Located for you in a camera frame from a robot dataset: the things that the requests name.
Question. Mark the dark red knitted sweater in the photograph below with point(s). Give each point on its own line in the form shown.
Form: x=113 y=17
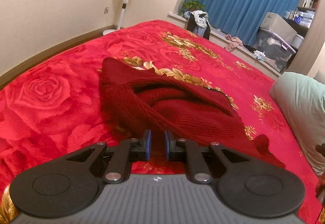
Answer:
x=141 y=99

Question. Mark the white bucket beside bin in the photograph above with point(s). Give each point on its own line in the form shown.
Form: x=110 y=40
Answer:
x=297 y=41

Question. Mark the red floral bed blanket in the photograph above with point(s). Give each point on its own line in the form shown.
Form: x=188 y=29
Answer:
x=54 y=108

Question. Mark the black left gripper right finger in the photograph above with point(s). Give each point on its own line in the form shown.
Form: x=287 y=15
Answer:
x=247 y=185

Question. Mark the grey plastic storage bin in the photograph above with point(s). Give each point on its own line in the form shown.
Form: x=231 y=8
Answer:
x=273 y=50

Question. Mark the light green pillow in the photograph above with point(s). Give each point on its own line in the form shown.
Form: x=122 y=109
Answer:
x=301 y=100

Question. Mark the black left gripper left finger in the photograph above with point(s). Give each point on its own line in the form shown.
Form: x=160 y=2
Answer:
x=71 y=183

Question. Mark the green potted plant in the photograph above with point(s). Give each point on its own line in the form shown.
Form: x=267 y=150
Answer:
x=191 y=5

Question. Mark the pink cloth on sill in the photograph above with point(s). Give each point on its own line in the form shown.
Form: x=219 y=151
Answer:
x=234 y=42

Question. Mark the cardboard box on bin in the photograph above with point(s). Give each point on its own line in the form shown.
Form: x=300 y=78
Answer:
x=276 y=24

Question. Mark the dark wooden shelf unit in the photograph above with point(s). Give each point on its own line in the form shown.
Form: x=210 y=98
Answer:
x=301 y=18

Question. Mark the pile of clothes on chair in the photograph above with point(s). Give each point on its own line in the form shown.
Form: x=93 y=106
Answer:
x=197 y=23

